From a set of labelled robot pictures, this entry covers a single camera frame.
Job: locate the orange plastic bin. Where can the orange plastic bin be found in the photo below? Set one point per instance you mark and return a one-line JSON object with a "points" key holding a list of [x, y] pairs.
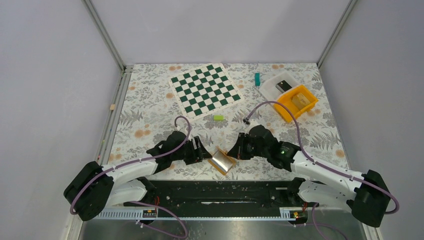
{"points": [[286, 101]]}

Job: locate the orange leather card holder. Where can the orange leather card holder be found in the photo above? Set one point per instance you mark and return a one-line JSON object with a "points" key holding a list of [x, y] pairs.
{"points": [[222, 162]]}

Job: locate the green white chessboard mat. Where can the green white chessboard mat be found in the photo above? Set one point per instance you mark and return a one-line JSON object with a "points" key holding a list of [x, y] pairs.
{"points": [[204, 90]]}

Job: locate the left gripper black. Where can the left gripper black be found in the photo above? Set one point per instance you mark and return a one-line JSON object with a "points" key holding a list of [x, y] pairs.
{"points": [[198, 155]]}

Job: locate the teal block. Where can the teal block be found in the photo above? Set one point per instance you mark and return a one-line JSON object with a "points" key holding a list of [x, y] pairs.
{"points": [[257, 79]]}

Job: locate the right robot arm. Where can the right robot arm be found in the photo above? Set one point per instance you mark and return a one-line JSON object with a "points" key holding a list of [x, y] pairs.
{"points": [[364, 195]]}

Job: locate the lime green block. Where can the lime green block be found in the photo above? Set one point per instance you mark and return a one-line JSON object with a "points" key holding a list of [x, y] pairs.
{"points": [[218, 117]]}

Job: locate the aluminium rail front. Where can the aluminium rail front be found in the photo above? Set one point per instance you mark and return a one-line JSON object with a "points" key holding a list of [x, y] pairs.
{"points": [[149, 214]]}

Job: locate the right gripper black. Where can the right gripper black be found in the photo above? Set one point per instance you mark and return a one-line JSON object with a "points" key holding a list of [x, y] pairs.
{"points": [[238, 151]]}

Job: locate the black card in white bin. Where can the black card in white bin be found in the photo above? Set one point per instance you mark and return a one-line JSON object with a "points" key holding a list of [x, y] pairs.
{"points": [[283, 86]]}

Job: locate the white plastic bin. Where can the white plastic bin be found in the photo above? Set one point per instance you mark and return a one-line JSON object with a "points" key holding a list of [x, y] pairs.
{"points": [[270, 92]]}

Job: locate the gold cards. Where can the gold cards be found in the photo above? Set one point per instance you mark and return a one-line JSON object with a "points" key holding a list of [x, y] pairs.
{"points": [[300, 101]]}

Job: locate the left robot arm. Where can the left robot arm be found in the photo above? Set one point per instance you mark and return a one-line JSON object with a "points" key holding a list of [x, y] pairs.
{"points": [[99, 186]]}

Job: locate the floral tablecloth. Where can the floral tablecloth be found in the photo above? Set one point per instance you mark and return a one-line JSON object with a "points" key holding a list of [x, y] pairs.
{"points": [[150, 111]]}

